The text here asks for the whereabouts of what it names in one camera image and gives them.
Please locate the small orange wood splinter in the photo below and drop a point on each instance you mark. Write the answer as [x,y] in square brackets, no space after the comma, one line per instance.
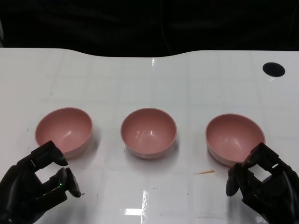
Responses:
[206,172]

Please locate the round black table grommet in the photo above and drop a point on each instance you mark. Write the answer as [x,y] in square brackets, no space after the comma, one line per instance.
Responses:
[273,69]

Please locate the pink plastic bowl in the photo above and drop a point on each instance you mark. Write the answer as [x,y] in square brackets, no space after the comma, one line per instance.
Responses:
[65,130]
[231,137]
[148,135]

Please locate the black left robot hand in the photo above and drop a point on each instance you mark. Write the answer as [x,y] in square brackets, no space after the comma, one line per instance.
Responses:
[21,186]

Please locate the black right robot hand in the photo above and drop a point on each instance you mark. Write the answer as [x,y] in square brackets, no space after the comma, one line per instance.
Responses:
[280,193]

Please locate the black backdrop curtain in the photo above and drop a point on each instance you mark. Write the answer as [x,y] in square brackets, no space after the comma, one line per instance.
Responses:
[93,23]

